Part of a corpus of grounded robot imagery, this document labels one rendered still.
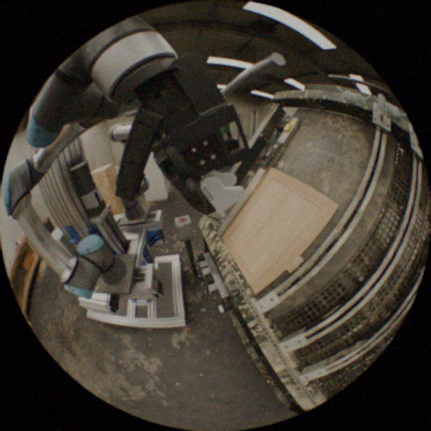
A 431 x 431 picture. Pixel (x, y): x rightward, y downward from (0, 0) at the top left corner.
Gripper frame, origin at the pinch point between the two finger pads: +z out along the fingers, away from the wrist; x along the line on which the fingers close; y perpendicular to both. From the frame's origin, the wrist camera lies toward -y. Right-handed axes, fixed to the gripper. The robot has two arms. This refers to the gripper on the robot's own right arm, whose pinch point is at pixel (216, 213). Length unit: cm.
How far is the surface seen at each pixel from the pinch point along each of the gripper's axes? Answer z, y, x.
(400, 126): -5, 89, -4
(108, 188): -1, -166, 156
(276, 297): 44.5, 3.8, -15.3
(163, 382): 84, -118, -96
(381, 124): -1, 78, 6
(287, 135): 18, 50, 51
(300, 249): 40.4, 20.8, -1.3
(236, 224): 50, -2, 31
